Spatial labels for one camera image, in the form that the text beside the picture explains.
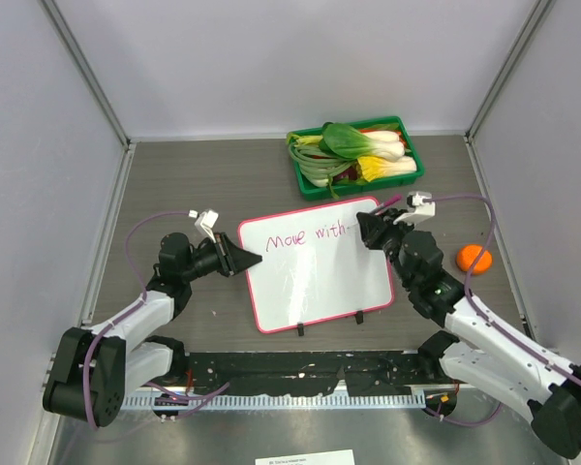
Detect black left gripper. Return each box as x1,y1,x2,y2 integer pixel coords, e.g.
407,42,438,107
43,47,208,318
181,232,260,283

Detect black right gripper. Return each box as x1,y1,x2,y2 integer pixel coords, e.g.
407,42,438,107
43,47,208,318
358,207,417,288

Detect magenta capped whiteboard marker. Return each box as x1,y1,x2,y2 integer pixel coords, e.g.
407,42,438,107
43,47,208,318
369,195,402,214

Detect pink framed whiteboard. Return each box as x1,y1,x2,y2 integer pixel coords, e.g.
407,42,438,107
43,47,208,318
237,197,395,334

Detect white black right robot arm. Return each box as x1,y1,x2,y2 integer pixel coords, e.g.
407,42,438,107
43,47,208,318
356,208,581,459

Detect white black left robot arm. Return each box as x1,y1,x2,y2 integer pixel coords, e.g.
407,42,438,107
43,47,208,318
43,232,262,427

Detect yellow leaf cabbage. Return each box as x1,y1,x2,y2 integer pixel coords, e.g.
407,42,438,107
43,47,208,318
357,156,417,182

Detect green plastic tray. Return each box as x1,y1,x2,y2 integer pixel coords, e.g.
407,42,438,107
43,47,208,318
286,116,425,201

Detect green bok choy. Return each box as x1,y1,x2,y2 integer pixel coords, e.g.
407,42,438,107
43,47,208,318
321,123,408,161

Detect green long beans bundle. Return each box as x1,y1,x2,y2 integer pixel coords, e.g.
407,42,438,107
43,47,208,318
287,133,356,188

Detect red chili pepper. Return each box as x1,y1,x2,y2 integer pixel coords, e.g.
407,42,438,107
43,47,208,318
359,128,407,147

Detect orange ball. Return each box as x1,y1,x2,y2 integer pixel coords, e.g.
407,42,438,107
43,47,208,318
455,244,493,275

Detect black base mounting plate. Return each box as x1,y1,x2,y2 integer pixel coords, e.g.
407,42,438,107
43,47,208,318
188,351,453,397

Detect white paper label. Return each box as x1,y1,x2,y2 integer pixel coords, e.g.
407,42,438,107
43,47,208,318
255,449,355,465

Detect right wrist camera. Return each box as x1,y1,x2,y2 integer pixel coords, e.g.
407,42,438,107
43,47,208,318
393,191,436,226

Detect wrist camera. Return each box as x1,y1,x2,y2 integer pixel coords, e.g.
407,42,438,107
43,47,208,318
393,191,436,226
188,209,219,241

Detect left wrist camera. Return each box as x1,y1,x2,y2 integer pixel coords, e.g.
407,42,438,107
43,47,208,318
188,209,219,241

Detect grey slotted cable duct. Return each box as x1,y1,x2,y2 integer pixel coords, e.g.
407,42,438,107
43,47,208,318
121,389,426,412

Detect left aluminium frame post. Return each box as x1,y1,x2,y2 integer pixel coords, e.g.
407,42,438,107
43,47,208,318
39,0,131,148

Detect aluminium frame post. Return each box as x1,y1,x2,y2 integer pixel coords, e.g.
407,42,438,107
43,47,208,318
39,0,131,148
464,0,558,142

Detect right aluminium frame post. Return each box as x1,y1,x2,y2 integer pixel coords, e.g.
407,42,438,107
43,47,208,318
464,0,558,142

